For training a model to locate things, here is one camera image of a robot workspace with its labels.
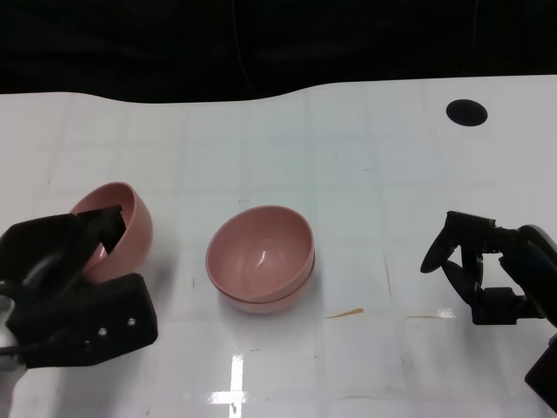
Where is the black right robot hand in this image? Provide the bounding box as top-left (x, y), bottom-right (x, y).
top-left (419, 210), bottom-right (557, 327)

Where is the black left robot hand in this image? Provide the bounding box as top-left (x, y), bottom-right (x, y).
top-left (0, 204), bottom-right (127, 314)

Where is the pink plastic bowl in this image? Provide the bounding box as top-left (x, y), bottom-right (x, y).
top-left (205, 205), bottom-right (315, 304)
top-left (217, 252), bottom-right (317, 315)
top-left (69, 181), bottom-right (154, 284)

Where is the black round table grommet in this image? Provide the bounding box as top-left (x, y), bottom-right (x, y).
top-left (446, 98), bottom-right (488, 127)

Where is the orange tape scrap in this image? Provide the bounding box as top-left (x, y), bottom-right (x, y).
top-left (325, 307), bottom-right (365, 320)

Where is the black backdrop cloth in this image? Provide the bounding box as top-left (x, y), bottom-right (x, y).
top-left (0, 0), bottom-right (557, 105)

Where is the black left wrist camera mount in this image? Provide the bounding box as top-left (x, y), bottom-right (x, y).
top-left (6, 273), bottom-right (158, 370)

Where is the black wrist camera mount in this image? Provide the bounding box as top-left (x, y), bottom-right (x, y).
top-left (6, 273), bottom-right (158, 370)
top-left (524, 334), bottom-right (557, 413)

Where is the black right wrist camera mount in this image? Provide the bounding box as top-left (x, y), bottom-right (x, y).
top-left (524, 334), bottom-right (557, 413)

